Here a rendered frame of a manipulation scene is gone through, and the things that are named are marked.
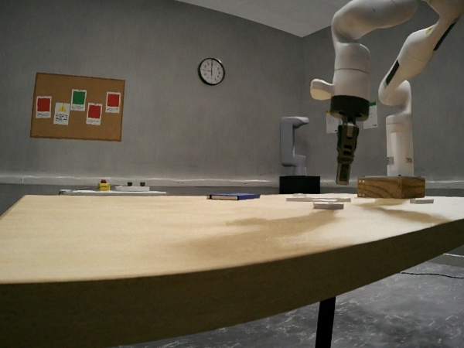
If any dark blue rectangular pad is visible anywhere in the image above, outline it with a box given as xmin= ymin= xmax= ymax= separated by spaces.
xmin=206 ymin=193 xmax=260 ymax=200

